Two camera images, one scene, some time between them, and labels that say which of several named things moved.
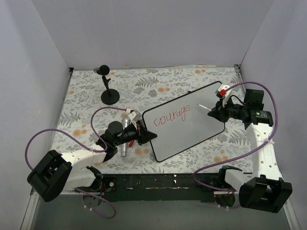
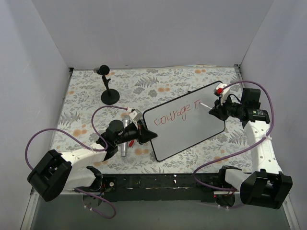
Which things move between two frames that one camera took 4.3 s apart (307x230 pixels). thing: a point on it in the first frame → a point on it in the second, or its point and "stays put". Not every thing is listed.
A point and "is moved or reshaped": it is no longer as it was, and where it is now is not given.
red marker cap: x=131 y=143 stays put
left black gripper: x=140 y=133 stays put
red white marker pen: x=204 y=107 is moved or reshaped
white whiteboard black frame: x=183 y=123 stays put
